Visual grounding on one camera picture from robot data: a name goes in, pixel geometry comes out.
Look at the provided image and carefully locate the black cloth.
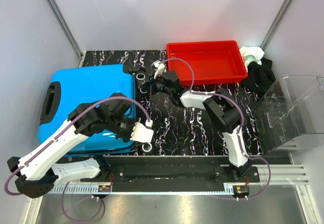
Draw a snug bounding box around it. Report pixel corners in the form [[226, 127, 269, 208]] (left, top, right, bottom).
[[241, 58, 276, 98]]

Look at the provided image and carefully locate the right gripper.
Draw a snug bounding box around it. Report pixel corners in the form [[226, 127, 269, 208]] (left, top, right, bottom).
[[141, 72, 173, 96]]

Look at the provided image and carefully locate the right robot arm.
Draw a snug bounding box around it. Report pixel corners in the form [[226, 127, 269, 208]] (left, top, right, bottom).
[[135, 71, 251, 182]]

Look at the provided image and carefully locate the red plastic bin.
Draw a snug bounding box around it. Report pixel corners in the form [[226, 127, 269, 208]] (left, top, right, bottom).
[[167, 40, 248, 86]]

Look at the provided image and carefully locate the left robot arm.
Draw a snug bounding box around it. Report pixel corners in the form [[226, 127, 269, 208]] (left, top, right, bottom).
[[4, 93, 137, 198]]

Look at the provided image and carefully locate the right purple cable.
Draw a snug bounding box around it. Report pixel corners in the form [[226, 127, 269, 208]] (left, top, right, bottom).
[[159, 58, 271, 200]]

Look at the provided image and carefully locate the clear plastic container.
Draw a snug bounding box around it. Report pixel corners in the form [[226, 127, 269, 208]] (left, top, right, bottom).
[[252, 75, 323, 155]]

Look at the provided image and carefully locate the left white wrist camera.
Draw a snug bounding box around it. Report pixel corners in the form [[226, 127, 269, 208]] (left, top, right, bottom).
[[130, 120, 154, 143]]

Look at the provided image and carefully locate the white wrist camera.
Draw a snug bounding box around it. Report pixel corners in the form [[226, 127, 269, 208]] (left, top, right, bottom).
[[152, 61, 166, 79], [130, 120, 154, 143]]

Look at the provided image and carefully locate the white cloth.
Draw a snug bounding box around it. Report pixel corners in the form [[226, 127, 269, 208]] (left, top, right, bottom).
[[239, 47, 265, 69]]

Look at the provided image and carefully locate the blue hard-shell suitcase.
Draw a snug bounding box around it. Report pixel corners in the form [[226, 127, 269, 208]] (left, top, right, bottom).
[[37, 64, 152, 156]]

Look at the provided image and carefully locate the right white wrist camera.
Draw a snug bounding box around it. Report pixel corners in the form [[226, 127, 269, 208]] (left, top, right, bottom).
[[152, 61, 166, 79]]

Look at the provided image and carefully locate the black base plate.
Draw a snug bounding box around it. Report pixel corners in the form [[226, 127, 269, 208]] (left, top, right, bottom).
[[82, 156, 260, 195]]

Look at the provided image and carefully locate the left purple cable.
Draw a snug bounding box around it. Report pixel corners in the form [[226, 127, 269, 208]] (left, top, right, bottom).
[[4, 96, 154, 221]]

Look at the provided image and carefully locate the purple cable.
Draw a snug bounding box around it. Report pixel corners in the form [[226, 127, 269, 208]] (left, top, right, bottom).
[[4, 96, 154, 221], [159, 58, 271, 200]]

